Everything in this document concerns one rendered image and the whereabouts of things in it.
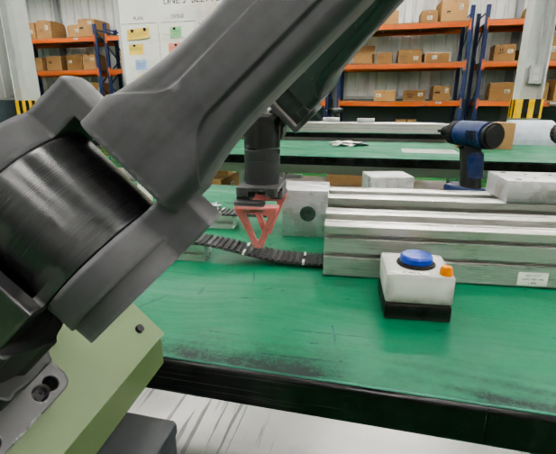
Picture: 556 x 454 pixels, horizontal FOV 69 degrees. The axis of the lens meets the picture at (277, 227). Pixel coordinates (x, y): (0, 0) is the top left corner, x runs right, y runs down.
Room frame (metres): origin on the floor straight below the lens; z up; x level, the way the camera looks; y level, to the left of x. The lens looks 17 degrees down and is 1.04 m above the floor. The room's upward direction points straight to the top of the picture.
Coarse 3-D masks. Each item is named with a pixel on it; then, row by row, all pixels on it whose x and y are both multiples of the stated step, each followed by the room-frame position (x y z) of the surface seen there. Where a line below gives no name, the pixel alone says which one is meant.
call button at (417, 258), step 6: (402, 252) 0.49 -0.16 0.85; (408, 252) 0.49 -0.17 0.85; (414, 252) 0.49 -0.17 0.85; (420, 252) 0.49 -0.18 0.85; (426, 252) 0.49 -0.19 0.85; (402, 258) 0.48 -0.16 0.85; (408, 258) 0.47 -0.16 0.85; (414, 258) 0.47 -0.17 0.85; (420, 258) 0.47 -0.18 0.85; (426, 258) 0.47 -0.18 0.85; (432, 258) 0.47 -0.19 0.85; (408, 264) 0.47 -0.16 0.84; (414, 264) 0.47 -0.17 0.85; (420, 264) 0.46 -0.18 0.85; (426, 264) 0.46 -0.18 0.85
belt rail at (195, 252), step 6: (192, 246) 0.64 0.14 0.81; (198, 246) 0.64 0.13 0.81; (204, 246) 0.64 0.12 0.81; (186, 252) 0.65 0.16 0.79; (192, 252) 0.65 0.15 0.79; (198, 252) 0.65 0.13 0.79; (204, 252) 0.65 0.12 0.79; (210, 252) 0.67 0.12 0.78; (180, 258) 0.65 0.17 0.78; (186, 258) 0.64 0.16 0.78; (192, 258) 0.64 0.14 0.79; (198, 258) 0.64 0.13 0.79; (204, 258) 0.64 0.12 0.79
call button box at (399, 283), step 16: (384, 256) 0.51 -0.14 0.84; (384, 272) 0.48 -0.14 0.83; (400, 272) 0.45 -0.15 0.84; (416, 272) 0.45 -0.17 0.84; (432, 272) 0.45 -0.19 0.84; (384, 288) 0.46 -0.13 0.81; (400, 288) 0.45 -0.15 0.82; (416, 288) 0.44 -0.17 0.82; (432, 288) 0.44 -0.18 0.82; (448, 288) 0.44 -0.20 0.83; (384, 304) 0.45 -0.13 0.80; (400, 304) 0.45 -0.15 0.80; (416, 304) 0.45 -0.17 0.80; (432, 304) 0.45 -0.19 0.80; (448, 304) 0.44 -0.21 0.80; (432, 320) 0.44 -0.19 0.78; (448, 320) 0.44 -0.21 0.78
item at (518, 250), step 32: (352, 224) 0.58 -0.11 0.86; (384, 224) 0.57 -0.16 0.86; (416, 224) 0.58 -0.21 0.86; (448, 224) 0.57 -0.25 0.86; (480, 224) 0.62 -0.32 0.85; (512, 224) 0.61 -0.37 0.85; (544, 224) 0.60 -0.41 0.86; (352, 256) 0.58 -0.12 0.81; (448, 256) 0.55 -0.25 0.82; (480, 256) 0.55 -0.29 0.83; (512, 256) 0.54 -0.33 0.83; (544, 256) 0.53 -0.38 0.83
